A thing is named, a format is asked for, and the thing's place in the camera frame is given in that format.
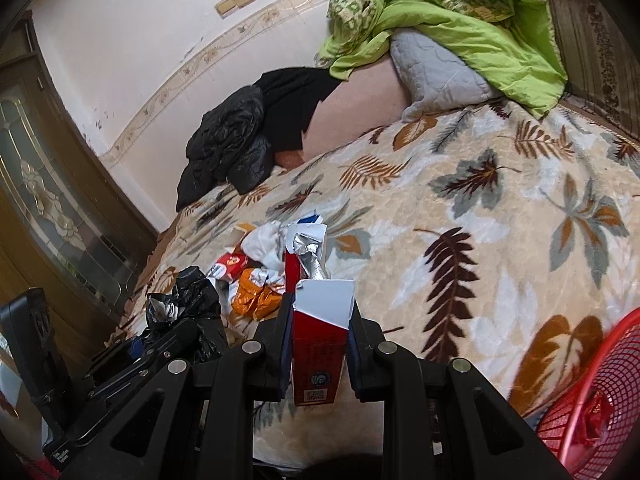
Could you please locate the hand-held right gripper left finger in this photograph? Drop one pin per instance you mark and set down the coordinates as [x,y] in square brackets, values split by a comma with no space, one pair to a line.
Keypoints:
[286,342]

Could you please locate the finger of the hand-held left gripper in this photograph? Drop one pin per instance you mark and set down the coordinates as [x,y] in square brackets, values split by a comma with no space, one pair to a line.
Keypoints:
[172,335]
[120,372]

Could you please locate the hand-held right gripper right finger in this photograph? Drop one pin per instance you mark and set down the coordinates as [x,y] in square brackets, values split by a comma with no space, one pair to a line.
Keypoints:
[352,352]

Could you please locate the red and white carton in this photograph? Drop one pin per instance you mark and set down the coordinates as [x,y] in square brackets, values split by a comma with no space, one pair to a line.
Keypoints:
[320,360]

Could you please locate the black plastic bag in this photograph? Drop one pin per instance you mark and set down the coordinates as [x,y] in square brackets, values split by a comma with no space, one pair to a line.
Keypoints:
[197,300]

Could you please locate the orange snack packet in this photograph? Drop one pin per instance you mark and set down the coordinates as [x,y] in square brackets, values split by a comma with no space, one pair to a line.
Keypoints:
[252,295]

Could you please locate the red snack packet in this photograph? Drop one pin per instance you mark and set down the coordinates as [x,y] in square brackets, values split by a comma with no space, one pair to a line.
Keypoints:
[230,265]

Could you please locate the white cloth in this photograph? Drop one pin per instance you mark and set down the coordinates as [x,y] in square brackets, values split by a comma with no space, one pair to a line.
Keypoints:
[262,247]

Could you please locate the red plastic basket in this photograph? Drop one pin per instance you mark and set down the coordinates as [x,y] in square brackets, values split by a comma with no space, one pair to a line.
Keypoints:
[605,360]

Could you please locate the crumpled silver foil wrapper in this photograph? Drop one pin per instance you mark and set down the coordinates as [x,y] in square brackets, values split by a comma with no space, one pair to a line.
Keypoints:
[162,309]

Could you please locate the red carton with foil strip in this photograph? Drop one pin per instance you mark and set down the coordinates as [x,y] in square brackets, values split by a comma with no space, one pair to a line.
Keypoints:
[305,255]

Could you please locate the small blue and white box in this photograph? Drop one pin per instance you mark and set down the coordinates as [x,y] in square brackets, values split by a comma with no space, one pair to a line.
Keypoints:
[311,219]

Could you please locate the leaf printed blanket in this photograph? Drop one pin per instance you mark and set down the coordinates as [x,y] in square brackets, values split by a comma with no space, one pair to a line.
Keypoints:
[450,220]

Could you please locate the wooden door with glass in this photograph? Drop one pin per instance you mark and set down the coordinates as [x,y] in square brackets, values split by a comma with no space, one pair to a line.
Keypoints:
[50,185]

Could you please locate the black puffer jacket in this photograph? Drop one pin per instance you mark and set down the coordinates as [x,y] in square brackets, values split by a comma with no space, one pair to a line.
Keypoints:
[225,135]

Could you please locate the pink sofa backrest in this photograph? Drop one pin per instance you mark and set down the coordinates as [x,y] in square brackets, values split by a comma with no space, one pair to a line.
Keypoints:
[360,110]

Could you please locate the black cloth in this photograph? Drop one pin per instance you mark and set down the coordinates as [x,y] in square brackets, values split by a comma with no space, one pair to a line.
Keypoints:
[295,100]

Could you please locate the grey quilted pillow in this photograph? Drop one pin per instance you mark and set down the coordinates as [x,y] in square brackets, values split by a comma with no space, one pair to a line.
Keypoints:
[435,75]

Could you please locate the green quilt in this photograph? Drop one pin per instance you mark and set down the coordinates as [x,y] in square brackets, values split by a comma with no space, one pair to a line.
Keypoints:
[450,25]

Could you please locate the striped brown cushion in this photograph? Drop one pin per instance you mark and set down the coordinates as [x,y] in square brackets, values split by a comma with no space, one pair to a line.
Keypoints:
[600,60]

